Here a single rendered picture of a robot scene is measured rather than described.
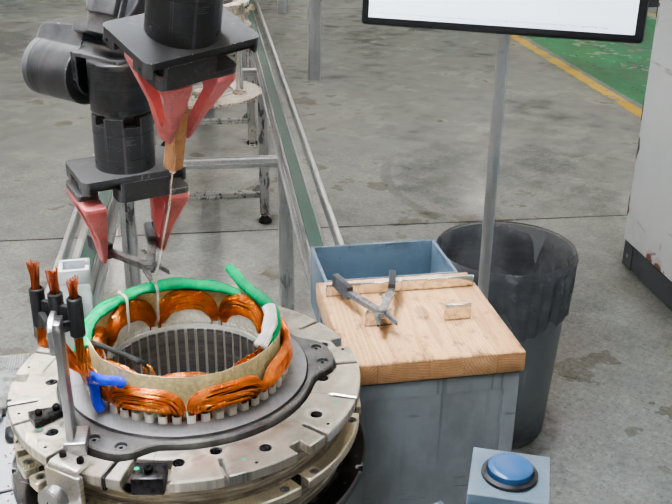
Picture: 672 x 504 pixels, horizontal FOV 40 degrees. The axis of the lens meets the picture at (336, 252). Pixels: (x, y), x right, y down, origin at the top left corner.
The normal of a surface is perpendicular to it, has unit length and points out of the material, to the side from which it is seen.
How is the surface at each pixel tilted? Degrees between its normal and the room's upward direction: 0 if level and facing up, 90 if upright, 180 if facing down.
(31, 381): 0
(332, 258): 90
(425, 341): 0
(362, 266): 90
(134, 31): 20
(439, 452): 90
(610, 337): 0
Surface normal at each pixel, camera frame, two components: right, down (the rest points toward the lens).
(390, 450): 0.18, 0.40
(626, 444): 0.01, -0.91
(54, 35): -0.45, -0.04
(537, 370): 0.50, 0.40
